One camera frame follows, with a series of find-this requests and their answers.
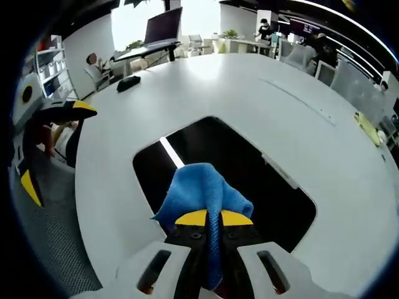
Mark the green potted plant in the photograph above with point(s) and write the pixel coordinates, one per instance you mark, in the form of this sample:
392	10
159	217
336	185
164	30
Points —
230	33

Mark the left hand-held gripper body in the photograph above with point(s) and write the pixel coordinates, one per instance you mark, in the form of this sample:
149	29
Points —
26	106

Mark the grey mesh chair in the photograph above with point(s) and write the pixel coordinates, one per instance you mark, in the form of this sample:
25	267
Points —
56	236

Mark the yellow-green cloth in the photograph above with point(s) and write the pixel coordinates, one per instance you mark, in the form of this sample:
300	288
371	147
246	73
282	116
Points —
368	127

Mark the curved ceiling light strip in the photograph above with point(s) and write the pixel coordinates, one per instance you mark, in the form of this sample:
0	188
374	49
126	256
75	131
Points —
358	23

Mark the white desk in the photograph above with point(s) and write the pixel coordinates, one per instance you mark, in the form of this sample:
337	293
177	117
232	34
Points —
249	46

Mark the small white object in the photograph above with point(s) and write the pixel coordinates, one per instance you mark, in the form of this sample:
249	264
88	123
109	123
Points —
381	136

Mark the black case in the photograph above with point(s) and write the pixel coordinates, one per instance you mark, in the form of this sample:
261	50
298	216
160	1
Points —
128	83

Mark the blue cleaning cloth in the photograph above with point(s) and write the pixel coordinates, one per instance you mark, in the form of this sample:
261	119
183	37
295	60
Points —
199	190

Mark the wall display screen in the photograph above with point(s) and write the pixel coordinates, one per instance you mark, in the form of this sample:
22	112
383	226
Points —
307	28

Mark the large black monitor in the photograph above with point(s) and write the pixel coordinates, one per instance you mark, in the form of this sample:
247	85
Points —
163	26

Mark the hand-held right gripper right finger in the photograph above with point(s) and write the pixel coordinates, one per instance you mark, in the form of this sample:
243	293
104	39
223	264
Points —
249	268

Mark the white storage shelf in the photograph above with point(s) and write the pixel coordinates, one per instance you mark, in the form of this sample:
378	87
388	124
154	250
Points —
54	71

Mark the white mesh office chair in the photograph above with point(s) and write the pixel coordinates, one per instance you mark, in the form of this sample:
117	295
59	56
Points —
296	56

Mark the grey partition screen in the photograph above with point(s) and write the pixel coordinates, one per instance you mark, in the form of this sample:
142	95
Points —
355	90

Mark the standing desk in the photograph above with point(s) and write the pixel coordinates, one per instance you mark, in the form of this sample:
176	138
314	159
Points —
146	51

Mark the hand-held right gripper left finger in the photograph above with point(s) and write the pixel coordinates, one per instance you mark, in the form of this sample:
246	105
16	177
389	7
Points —
124	274

